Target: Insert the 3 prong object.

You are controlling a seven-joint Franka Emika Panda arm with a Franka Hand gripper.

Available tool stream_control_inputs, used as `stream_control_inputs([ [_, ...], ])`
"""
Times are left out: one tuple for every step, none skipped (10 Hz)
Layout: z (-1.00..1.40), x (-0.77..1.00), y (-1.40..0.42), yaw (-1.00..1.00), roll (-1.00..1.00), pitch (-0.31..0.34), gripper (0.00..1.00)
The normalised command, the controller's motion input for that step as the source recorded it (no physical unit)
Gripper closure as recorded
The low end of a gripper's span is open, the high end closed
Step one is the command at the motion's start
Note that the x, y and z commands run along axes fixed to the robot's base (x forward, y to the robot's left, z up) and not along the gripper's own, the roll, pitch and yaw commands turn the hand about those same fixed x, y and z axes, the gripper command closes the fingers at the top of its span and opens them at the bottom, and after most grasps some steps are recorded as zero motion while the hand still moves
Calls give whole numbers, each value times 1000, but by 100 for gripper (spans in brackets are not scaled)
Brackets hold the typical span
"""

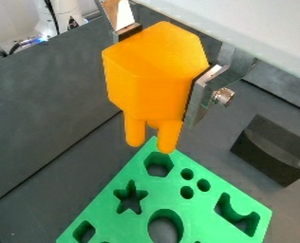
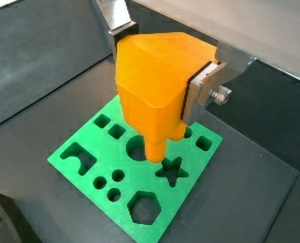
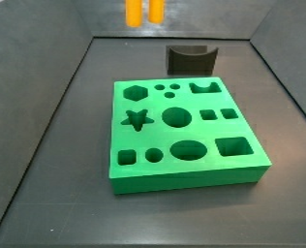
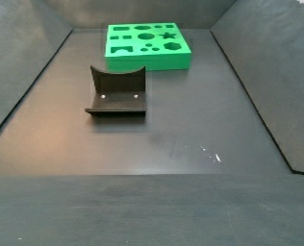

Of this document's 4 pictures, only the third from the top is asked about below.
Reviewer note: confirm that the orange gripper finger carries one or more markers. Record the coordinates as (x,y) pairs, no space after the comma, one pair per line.
(134,12)
(157,11)

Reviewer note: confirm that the dark grey curved block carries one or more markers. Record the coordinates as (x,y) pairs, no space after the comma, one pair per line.
(190,60)

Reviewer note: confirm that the green shape sorter block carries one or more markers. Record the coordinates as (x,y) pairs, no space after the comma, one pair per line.
(179,136)

